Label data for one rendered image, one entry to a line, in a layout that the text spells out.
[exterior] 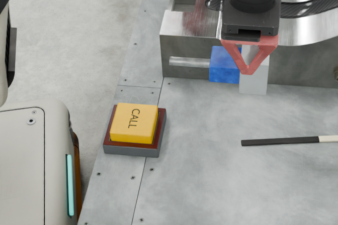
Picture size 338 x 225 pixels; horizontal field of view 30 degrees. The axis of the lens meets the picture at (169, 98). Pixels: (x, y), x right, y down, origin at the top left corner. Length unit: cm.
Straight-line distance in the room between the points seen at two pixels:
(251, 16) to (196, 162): 25
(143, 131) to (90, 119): 118
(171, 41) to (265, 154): 22
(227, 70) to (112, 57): 146
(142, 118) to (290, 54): 24
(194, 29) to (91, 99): 120
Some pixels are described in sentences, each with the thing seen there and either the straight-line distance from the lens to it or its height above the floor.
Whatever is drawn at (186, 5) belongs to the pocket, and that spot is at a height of 86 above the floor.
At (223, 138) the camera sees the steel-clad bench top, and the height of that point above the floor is 80.
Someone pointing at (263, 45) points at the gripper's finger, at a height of 101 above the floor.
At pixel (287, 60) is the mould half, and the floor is 85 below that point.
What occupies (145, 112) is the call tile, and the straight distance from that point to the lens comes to 91.
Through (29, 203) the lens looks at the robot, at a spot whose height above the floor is 28.
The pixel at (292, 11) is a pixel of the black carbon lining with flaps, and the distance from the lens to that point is 102.
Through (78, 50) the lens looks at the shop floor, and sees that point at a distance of 231.
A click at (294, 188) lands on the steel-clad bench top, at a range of 88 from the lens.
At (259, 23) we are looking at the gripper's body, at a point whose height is 104.
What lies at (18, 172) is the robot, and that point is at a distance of 161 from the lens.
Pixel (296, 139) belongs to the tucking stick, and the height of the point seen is 80.
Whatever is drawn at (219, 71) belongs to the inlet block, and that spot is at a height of 94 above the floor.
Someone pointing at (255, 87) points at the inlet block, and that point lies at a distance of 83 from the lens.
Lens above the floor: 151
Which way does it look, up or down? 46 degrees down
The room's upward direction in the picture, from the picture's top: 4 degrees counter-clockwise
